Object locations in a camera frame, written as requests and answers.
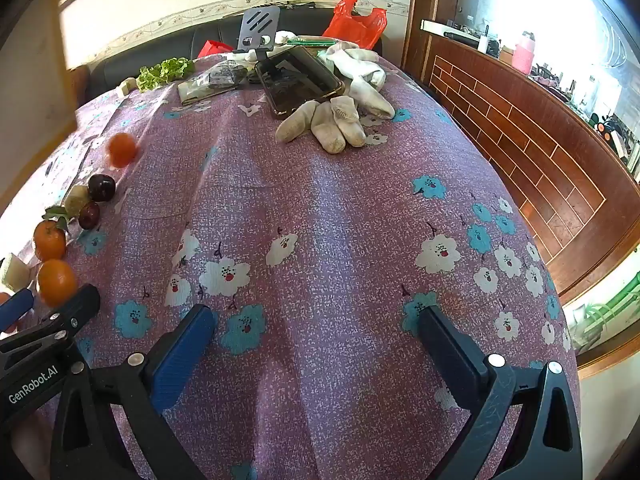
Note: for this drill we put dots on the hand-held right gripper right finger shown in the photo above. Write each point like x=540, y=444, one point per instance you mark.
x=450, y=355

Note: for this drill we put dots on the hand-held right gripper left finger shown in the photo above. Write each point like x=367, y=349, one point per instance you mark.
x=180, y=355

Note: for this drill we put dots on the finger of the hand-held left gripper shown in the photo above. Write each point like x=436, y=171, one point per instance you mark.
x=15, y=307
x=75, y=305

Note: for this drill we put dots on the pale sugarcane piece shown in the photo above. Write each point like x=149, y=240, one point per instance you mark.
x=75, y=201
x=14, y=271
x=126, y=86

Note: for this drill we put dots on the leafy orange mandarin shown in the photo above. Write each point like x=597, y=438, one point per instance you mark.
x=49, y=244

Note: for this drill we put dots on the yellow cardboard box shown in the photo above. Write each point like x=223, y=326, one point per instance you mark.
x=35, y=110

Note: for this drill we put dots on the purple floral tablecloth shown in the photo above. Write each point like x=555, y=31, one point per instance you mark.
x=310, y=240

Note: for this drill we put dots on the green lettuce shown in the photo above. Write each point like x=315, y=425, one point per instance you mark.
x=165, y=72

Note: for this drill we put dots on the wooden counter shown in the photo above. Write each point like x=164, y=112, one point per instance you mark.
x=500, y=110

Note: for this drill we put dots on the white sock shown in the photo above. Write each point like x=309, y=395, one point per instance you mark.
x=327, y=132
x=296, y=122
x=350, y=121
x=350, y=57
x=372, y=92

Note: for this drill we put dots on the clear plastic packet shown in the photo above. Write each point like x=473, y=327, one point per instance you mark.
x=210, y=82

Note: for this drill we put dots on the black leather sofa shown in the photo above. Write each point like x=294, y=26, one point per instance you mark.
x=150, y=47

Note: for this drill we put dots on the pink bottle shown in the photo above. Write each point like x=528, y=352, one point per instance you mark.
x=523, y=52

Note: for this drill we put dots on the white bottle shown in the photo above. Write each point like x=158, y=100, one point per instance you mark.
x=482, y=40

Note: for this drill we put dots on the grey slotted spatula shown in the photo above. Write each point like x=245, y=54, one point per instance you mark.
x=258, y=27

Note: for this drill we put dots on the red plastic bag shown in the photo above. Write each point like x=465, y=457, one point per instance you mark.
x=357, y=22

